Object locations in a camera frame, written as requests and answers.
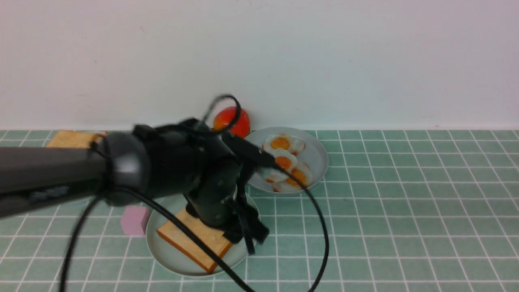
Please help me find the pink cube block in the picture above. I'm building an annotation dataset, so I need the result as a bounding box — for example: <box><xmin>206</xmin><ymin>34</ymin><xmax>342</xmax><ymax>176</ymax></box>
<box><xmin>120</xmin><ymin>205</ymin><xmax>150</xmax><ymax>236</ymax></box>

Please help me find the fried egg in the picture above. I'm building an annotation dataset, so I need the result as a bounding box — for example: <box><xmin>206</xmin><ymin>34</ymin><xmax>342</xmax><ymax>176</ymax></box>
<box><xmin>272</xmin><ymin>161</ymin><xmax>313</xmax><ymax>193</ymax></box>
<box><xmin>257</xmin><ymin>148</ymin><xmax>297</xmax><ymax>183</ymax></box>
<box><xmin>262</xmin><ymin>133</ymin><xmax>306</xmax><ymax>156</ymax></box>

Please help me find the toast slice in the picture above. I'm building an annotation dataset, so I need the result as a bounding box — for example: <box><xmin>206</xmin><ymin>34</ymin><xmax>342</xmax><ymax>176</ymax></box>
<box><xmin>46</xmin><ymin>130</ymin><xmax>108</xmax><ymax>148</ymax></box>
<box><xmin>157</xmin><ymin>207</ymin><xmax>234</xmax><ymax>274</ymax></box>

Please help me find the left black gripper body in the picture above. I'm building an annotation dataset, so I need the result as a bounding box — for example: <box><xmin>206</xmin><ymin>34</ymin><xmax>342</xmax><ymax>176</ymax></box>
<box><xmin>184</xmin><ymin>157</ymin><xmax>241</xmax><ymax>228</ymax></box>

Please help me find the red tomato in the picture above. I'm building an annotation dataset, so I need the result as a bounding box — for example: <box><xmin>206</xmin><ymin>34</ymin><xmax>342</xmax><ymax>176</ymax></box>
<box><xmin>212</xmin><ymin>107</ymin><xmax>251</xmax><ymax>138</ymax></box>

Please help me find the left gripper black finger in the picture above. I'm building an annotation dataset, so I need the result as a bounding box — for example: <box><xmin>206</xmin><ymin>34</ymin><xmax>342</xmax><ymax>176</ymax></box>
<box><xmin>223</xmin><ymin>196</ymin><xmax>270</xmax><ymax>256</ymax></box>

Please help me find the green centre plate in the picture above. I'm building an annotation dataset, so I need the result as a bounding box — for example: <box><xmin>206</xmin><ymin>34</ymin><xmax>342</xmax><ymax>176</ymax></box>
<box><xmin>146</xmin><ymin>195</ymin><xmax>248</xmax><ymax>277</ymax></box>

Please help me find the grey egg plate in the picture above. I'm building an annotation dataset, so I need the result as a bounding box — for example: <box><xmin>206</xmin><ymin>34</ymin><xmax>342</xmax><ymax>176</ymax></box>
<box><xmin>245</xmin><ymin>127</ymin><xmax>328</xmax><ymax>193</ymax></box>

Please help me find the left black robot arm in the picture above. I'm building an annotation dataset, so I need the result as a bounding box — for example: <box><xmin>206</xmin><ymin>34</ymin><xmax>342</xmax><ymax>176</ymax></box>
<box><xmin>0</xmin><ymin>118</ymin><xmax>274</xmax><ymax>254</ymax></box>

